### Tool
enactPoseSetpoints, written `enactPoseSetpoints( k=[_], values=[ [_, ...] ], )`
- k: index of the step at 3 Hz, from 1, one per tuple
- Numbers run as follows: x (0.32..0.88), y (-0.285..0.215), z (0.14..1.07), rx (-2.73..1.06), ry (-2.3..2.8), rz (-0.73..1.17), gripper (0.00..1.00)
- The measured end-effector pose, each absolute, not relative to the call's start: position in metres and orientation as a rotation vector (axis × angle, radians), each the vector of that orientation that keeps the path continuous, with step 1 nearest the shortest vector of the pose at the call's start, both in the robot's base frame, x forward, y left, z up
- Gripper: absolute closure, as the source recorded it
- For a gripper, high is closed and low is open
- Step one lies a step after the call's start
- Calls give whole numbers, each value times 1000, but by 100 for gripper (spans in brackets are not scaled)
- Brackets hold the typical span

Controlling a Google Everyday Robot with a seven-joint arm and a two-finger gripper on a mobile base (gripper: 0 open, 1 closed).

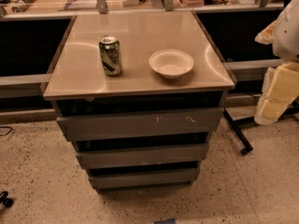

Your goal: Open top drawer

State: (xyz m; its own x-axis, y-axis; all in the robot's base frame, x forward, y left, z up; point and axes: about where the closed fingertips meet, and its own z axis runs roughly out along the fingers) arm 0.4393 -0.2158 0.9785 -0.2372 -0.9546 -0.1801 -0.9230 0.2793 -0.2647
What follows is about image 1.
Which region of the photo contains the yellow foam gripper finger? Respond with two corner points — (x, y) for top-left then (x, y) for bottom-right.
(254, 62), (299, 125)
(254, 21), (277, 45)

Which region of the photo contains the grey top drawer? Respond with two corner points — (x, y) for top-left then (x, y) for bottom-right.
(57, 107), (223, 142)

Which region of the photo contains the grey drawer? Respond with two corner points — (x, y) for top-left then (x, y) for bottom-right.
(89, 168), (200, 189)
(77, 143), (209, 169)
(57, 107), (223, 142)

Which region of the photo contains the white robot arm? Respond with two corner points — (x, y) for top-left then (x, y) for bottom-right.
(254, 0), (299, 125)

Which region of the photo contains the grey middle drawer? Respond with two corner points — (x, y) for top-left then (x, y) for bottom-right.
(77, 143), (209, 169)

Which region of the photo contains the grey bottom drawer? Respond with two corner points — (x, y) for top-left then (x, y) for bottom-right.
(89, 168), (200, 189)

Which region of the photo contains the grey drawer cabinet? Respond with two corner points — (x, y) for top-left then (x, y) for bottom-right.
(39, 10), (237, 194)

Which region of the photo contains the black stand leg with wheel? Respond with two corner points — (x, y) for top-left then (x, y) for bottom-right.
(223, 110), (253, 156)

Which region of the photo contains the white bowl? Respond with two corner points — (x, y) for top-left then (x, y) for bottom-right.
(149, 49), (194, 79)

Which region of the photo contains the green soda can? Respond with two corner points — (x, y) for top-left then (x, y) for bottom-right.
(99, 35), (122, 76)

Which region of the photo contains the blue tape piece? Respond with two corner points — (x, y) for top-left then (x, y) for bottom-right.
(153, 218), (176, 224)

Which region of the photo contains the black caster wheel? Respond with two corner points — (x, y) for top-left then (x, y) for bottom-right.
(0, 191), (14, 207)

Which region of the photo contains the black cable on floor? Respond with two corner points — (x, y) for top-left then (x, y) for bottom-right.
(0, 125), (14, 137)

